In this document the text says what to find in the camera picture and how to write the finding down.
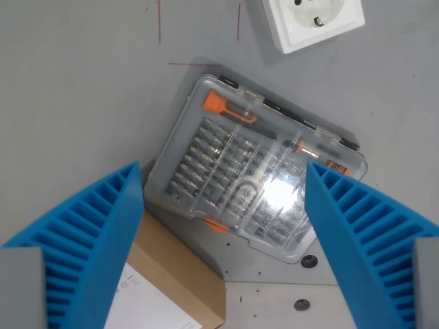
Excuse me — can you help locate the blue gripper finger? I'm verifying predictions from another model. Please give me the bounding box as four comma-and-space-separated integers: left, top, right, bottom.
0, 160, 145, 329
304, 161, 439, 329

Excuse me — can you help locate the white paper label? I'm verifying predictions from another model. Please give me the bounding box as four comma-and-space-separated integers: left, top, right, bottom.
104, 262, 203, 329

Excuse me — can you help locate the brown cardboard box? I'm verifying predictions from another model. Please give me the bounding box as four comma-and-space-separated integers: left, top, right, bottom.
102, 209, 228, 329

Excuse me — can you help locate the transparent screwdriver bit case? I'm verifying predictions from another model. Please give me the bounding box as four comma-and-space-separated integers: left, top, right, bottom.
143, 73, 368, 265

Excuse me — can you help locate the orange black screwdriver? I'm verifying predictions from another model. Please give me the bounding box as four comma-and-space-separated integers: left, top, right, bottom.
202, 90, 320, 160

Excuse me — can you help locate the white wall socket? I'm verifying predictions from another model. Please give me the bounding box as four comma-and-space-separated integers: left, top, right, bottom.
262, 0, 366, 55

